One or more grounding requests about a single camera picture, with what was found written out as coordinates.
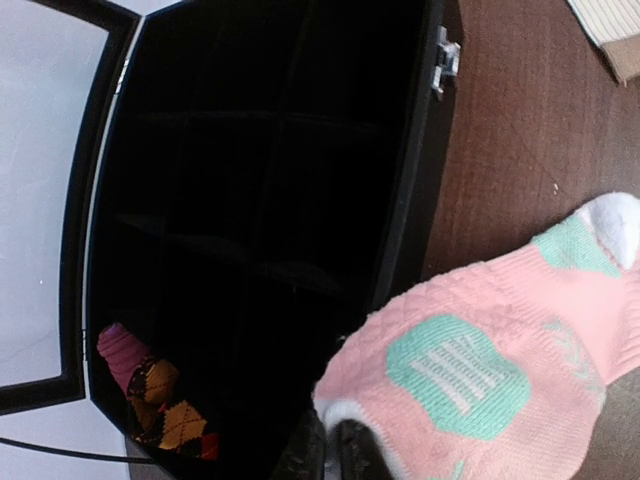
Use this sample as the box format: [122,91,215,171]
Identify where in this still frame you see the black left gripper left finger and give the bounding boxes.
[273,405,327,480]

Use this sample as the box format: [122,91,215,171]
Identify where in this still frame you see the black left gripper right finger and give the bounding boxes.
[335,420,393,480]

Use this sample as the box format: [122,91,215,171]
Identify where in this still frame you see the pink mint patterned sock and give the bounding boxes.
[313,192,639,479]

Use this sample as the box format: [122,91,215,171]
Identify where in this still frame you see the maroon yellow argyle sock roll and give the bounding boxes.
[97,323,219,461]

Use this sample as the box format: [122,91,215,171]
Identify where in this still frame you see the black compartment storage box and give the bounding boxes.
[1,1,462,479]

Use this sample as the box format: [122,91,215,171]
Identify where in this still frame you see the beige striped sock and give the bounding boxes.
[567,0,639,86]

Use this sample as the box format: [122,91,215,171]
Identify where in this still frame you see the thin black cable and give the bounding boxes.
[0,436,151,465]

